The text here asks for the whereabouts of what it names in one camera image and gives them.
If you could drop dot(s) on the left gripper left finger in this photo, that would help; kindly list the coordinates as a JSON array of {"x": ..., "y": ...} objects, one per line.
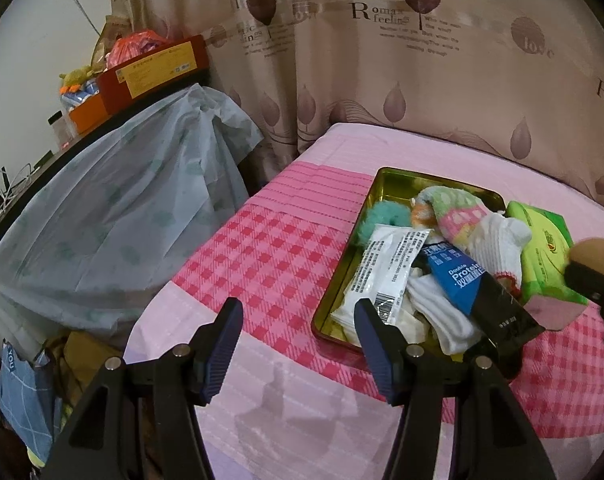
[{"x": 104, "y": 437}]

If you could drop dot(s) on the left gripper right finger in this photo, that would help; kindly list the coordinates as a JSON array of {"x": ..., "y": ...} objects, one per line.
[{"x": 493, "y": 437}]

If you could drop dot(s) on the brown makeup sponge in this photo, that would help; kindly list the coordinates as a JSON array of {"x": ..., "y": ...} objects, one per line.
[{"x": 589, "y": 252}]

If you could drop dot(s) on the white knit glove red trim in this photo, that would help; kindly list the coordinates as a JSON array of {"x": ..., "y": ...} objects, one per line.
[{"x": 496, "y": 244}]

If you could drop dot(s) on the colourful patterned sock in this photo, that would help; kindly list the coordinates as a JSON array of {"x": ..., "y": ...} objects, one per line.
[{"x": 451, "y": 213}]

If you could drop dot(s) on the white sock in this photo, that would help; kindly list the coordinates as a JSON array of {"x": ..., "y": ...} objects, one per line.
[{"x": 427, "y": 302}]

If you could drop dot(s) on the teal fluffy scrunchie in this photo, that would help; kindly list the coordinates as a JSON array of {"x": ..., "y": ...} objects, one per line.
[{"x": 386, "y": 213}]

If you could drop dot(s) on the green tissue pack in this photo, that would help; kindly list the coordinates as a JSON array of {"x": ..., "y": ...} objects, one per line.
[{"x": 544, "y": 294}]

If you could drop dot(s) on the blue checked cloth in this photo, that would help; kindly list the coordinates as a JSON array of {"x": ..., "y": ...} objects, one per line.
[{"x": 28, "y": 400}]

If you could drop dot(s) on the pink checkered tablecloth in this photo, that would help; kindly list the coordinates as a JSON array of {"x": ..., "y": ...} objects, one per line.
[{"x": 265, "y": 364}]

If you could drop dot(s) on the grey-blue plastic cover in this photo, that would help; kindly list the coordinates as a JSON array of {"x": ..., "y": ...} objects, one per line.
[{"x": 96, "y": 244}]

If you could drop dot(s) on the gold metal tray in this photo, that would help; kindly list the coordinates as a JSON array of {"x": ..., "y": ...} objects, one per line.
[{"x": 394, "y": 185}]

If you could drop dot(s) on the beige leaf-pattern curtain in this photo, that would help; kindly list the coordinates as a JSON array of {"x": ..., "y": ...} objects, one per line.
[{"x": 519, "y": 79}]

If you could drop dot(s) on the orange box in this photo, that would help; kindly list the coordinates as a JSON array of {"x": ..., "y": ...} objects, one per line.
[{"x": 89, "y": 115}]

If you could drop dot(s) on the red and yellow box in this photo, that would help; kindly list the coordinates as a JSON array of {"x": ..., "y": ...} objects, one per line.
[{"x": 127, "y": 83}]

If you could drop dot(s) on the orange plastic bag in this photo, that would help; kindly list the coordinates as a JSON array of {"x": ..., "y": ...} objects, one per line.
[{"x": 136, "y": 44}]

